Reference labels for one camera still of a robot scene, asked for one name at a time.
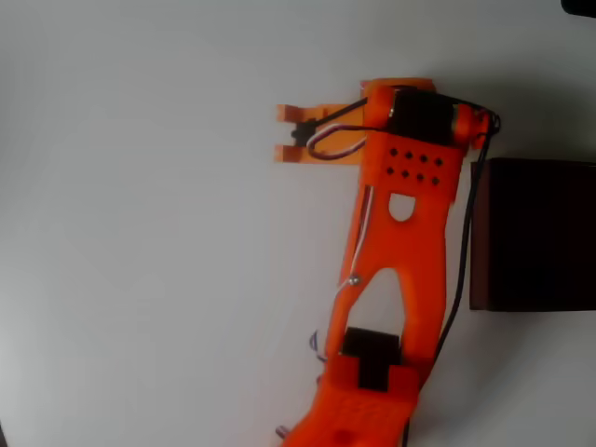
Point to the light orange gripper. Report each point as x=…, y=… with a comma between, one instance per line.
x=326, y=159

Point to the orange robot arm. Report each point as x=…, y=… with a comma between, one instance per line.
x=410, y=242

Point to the dark maroon box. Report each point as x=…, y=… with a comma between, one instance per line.
x=535, y=233

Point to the small black module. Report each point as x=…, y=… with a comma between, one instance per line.
x=302, y=132

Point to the black rounded object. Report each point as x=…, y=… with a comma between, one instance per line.
x=582, y=7

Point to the light orange forked camera mount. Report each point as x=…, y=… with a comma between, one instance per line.
x=286, y=112

